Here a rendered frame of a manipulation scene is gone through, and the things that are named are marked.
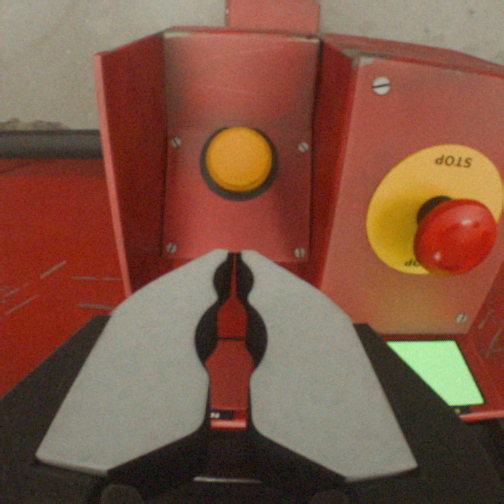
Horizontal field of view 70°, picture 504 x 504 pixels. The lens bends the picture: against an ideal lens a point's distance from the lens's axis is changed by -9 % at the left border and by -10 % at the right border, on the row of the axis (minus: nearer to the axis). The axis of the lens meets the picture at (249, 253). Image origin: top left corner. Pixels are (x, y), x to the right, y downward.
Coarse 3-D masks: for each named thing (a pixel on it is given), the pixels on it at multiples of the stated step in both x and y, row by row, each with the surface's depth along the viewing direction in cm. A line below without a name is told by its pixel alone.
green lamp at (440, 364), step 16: (400, 352) 22; (416, 352) 22; (432, 352) 22; (448, 352) 22; (416, 368) 21; (432, 368) 21; (448, 368) 21; (464, 368) 21; (432, 384) 20; (448, 384) 20; (464, 384) 20; (448, 400) 19; (464, 400) 19; (480, 400) 19
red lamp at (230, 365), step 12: (216, 348) 22; (228, 348) 22; (240, 348) 22; (216, 360) 21; (228, 360) 21; (240, 360) 21; (252, 360) 21; (216, 372) 20; (228, 372) 20; (240, 372) 20; (216, 384) 20; (228, 384) 20; (240, 384) 20; (216, 396) 19; (228, 396) 19; (240, 396) 19; (216, 408) 19; (228, 408) 19; (240, 408) 19
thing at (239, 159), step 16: (240, 128) 23; (224, 144) 23; (240, 144) 23; (256, 144) 23; (208, 160) 23; (224, 160) 23; (240, 160) 23; (256, 160) 23; (224, 176) 23; (240, 176) 23; (256, 176) 23; (240, 192) 23
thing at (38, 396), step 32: (96, 320) 9; (64, 352) 8; (32, 384) 7; (64, 384) 7; (0, 416) 6; (32, 416) 6; (0, 448) 6; (32, 448) 6; (0, 480) 5; (32, 480) 5; (64, 480) 5; (96, 480) 5
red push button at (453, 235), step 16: (432, 208) 17; (448, 208) 15; (464, 208) 15; (480, 208) 15; (432, 224) 16; (448, 224) 16; (464, 224) 15; (480, 224) 15; (416, 240) 17; (432, 240) 16; (448, 240) 16; (464, 240) 16; (480, 240) 16; (416, 256) 17; (432, 256) 16; (448, 256) 16; (464, 256) 16; (480, 256) 16; (432, 272) 17; (448, 272) 17; (464, 272) 17
